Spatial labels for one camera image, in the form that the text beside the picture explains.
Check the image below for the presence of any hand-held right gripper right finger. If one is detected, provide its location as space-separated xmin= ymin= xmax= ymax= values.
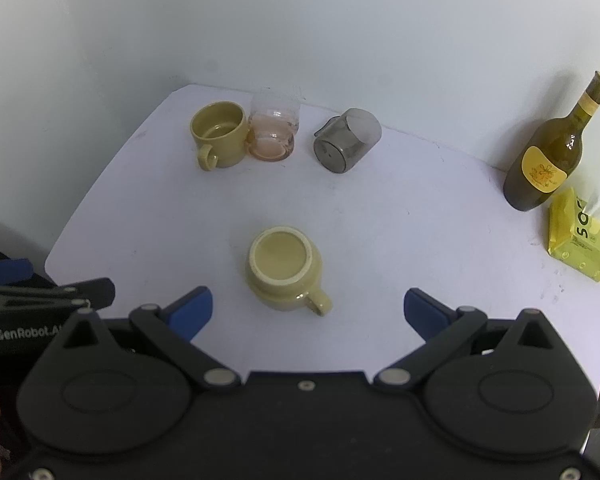
xmin=373 ymin=287 xmax=576 ymax=391

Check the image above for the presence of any pink clear glass cup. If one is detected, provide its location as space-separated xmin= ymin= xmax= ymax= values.
xmin=248 ymin=89 xmax=302 ymax=163

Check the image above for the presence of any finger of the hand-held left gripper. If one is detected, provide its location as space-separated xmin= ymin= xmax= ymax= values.
xmin=0 ymin=277 xmax=117 ymax=311
xmin=0 ymin=258 xmax=34 ymax=286

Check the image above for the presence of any olive green wine bottle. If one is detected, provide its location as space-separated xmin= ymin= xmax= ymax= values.
xmin=503 ymin=71 xmax=600 ymax=212

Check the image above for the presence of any pale yellow bellied cup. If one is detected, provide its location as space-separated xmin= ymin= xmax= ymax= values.
xmin=244 ymin=226 xmax=333 ymax=318

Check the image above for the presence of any grey clear plastic cup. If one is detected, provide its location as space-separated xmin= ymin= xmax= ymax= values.
xmin=313 ymin=108 xmax=383 ymax=175

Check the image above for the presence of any yellow tissue packet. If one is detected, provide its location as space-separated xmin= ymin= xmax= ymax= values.
xmin=548 ymin=170 xmax=600 ymax=283

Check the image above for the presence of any olive yellow straight cup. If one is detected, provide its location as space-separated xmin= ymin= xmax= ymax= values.
xmin=189 ymin=101 xmax=253 ymax=172

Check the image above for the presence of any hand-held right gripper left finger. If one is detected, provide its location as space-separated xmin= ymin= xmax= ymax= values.
xmin=50 ymin=286 xmax=242 ymax=391

